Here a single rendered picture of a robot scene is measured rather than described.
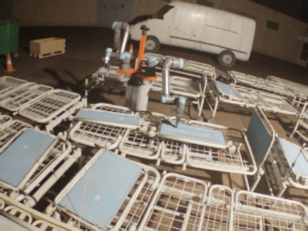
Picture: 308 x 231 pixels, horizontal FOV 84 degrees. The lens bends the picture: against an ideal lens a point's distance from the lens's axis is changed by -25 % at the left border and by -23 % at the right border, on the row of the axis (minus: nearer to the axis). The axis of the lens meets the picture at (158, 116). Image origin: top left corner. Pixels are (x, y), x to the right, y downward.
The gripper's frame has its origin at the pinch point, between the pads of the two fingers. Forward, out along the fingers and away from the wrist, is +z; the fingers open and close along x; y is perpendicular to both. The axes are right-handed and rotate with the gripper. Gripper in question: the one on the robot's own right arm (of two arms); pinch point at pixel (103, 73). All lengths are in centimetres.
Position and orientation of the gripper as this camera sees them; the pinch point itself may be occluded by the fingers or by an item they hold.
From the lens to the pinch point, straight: 256.6
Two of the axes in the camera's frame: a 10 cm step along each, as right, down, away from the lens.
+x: -8.9, -2.1, 4.0
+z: -2.1, 9.8, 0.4
